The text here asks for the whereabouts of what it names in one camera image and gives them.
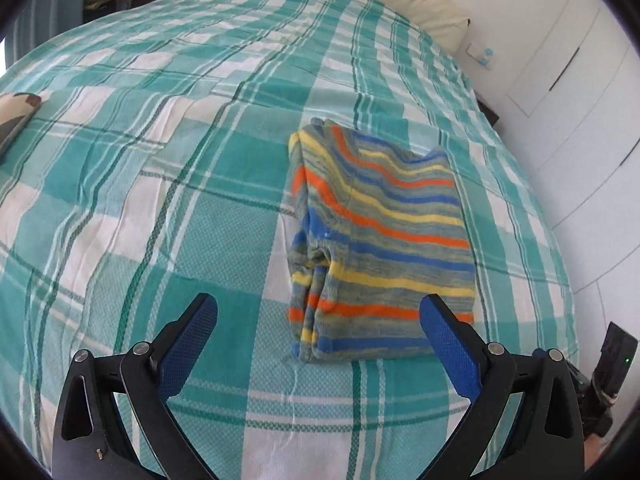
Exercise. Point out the patterned beige pillow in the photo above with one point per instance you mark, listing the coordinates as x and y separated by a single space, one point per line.
17 115

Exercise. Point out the white wardrobe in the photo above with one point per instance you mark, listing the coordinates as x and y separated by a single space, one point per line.
575 110

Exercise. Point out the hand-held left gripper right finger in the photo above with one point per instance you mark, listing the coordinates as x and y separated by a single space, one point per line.
452 350

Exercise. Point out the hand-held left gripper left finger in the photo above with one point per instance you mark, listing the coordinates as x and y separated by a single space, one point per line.
190 345

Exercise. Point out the white wall socket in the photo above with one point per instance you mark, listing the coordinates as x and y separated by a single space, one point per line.
480 53

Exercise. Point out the teal curtain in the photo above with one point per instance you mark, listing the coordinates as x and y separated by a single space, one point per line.
45 10

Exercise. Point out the teal checked bedspread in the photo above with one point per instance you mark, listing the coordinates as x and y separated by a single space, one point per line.
150 200

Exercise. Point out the striped knit sweater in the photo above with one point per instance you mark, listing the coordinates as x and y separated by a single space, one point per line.
380 220

